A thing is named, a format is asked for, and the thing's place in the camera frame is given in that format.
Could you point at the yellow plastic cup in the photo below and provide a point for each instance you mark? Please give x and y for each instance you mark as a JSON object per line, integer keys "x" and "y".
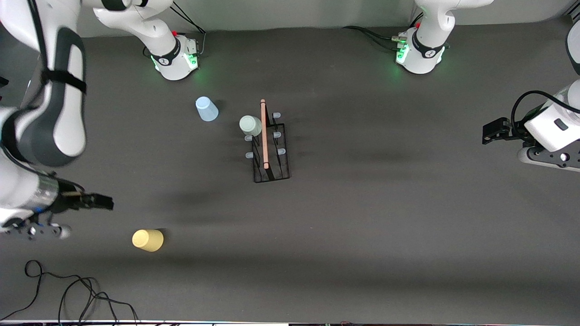
{"x": 147, "y": 240}

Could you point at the light blue plastic cup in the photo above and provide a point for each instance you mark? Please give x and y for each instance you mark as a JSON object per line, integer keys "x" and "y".
{"x": 207, "y": 110}

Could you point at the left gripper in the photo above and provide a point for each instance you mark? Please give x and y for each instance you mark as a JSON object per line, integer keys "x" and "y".
{"x": 515, "y": 132}

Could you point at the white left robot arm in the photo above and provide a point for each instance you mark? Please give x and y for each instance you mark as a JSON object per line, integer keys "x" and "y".
{"x": 430, "y": 27}

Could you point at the pale green plastic cup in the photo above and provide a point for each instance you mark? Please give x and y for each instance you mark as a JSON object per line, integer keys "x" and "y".
{"x": 250, "y": 126}

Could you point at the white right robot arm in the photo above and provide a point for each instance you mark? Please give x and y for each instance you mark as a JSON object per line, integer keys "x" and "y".
{"x": 54, "y": 127}

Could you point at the dark grey table mat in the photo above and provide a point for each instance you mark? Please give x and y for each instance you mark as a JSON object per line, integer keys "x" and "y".
{"x": 317, "y": 226}

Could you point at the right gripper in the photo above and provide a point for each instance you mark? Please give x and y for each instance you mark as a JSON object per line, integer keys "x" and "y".
{"x": 68, "y": 201}

